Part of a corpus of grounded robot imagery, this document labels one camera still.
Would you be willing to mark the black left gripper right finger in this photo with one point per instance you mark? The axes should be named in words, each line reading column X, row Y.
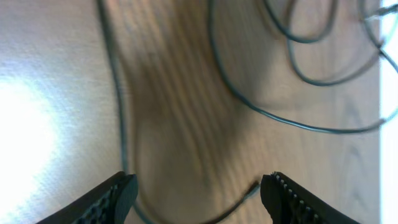
column 288, row 202

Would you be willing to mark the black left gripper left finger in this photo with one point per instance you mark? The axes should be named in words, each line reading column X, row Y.
column 109, row 202

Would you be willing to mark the black USB cable blue plug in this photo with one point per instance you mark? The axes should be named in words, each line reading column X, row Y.
column 109, row 44

